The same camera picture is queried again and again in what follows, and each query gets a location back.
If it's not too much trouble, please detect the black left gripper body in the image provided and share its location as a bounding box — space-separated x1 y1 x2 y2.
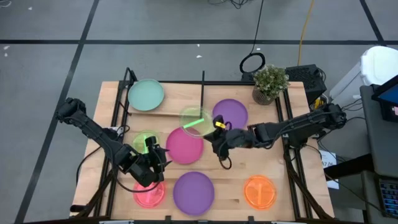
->
129 154 165 188

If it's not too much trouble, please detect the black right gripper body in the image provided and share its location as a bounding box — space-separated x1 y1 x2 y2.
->
221 128 256 151

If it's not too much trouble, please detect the small clear green plate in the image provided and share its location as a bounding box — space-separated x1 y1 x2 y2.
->
132 129 161 155

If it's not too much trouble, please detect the purple plate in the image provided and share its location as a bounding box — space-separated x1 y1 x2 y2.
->
212 98 249 130
172 171 216 217

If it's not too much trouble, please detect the magenta plate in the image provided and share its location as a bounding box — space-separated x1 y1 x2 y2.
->
165 126 205 165

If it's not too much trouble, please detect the clear pink plate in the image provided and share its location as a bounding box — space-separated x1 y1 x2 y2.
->
132 180 167 209

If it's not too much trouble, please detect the mint green plate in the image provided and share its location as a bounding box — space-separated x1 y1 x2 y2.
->
127 78 165 112

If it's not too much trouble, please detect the clear orange plate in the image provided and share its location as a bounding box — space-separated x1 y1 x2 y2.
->
243 174 277 210

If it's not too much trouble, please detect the potted plant in ribbed pot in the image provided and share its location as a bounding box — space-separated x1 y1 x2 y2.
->
251 64 290 106

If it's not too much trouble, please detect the black computer case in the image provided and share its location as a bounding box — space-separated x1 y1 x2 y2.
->
284 63 328 106

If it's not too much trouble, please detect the white paper sheet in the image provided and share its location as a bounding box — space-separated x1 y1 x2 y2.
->
318 149 340 190

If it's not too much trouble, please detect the grey cart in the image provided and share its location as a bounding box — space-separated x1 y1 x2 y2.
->
359 83 398 224

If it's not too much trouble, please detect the tablet with blue screen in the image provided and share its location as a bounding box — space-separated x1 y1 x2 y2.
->
371 74 398 123

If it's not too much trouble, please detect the white bin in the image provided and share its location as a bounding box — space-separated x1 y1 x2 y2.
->
328 45 398 108

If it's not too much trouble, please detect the keypad device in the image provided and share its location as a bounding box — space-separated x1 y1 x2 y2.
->
377 177 398 219

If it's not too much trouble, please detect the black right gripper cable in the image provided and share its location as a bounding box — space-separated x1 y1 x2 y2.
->
217 145 233 170

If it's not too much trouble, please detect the black rig frame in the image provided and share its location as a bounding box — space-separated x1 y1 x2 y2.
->
70 80 335 224

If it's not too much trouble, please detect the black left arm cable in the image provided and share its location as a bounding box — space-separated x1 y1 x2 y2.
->
75 144 103 187

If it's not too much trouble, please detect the black cable bundle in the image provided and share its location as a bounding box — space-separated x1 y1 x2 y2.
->
207 0 256 10

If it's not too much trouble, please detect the yellow cable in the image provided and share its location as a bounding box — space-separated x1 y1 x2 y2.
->
297 0 316 67

